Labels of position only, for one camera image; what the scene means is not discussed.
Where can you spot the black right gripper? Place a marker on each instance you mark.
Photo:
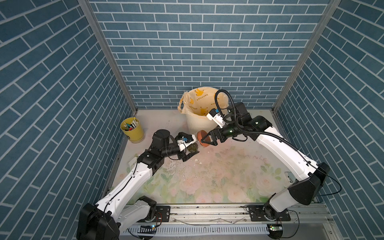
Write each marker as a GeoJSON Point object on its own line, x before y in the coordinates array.
{"type": "Point", "coordinates": [218, 132]}

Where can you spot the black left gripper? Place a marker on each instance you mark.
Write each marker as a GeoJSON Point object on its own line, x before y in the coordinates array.
{"type": "Point", "coordinates": [181, 155]}

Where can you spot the red-brown jar lid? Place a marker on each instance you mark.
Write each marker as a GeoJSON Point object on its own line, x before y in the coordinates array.
{"type": "Point", "coordinates": [203, 138]}

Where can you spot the glass jar with tea leaves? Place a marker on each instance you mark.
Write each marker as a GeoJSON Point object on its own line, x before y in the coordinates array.
{"type": "Point", "coordinates": [193, 148]}

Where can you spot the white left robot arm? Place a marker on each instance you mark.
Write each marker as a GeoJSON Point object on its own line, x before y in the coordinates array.
{"type": "Point", "coordinates": [110, 216]}

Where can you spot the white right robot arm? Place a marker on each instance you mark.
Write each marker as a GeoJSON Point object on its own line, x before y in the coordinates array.
{"type": "Point", "coordinates": [310, 176]}

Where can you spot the cream trash bin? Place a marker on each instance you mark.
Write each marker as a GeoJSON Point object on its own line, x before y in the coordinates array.
{"type": "Point", "coordinates": [197, 123]}

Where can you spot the banana print trash bag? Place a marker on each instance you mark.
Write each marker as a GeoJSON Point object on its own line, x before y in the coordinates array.
{"type": "Point", "coordinates": [200, 101]}

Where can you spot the yellow pen cup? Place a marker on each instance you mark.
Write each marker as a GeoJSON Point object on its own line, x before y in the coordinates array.
{"type": "Point", "coordinates": [132, 128]}

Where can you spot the white slotted cable duct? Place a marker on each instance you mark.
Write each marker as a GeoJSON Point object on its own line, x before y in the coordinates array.
{"type": "Point", "coordinates": [189, 230]}

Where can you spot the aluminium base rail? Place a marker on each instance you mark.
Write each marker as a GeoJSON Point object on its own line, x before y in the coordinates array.
{"type": "Point", "coordinates": [313, 222]}

